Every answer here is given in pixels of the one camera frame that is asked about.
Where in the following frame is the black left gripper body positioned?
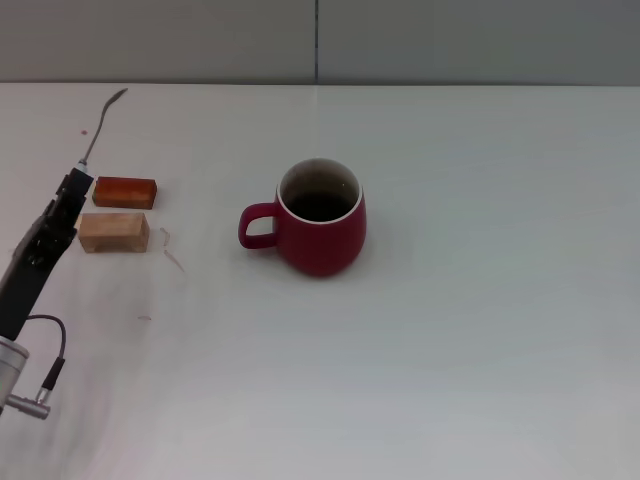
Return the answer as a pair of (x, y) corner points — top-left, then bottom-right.
(0, 221), (82, 340)

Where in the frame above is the blue handled metal spoon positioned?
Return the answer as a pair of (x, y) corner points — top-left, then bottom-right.
(77, 88), (130, 174)

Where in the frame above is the light wooden block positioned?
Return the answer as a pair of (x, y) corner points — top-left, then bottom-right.
(77, 212), (151, 254)

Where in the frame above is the red-brown wooden block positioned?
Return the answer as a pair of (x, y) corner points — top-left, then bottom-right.
(92, 176), (159, 210)

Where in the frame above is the red ceramic mug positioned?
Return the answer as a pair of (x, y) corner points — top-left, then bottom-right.
(237, 157), (368, 279)

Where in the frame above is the grey left arm cable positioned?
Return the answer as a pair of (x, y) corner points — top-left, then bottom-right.
(24, 314), (69, 391)

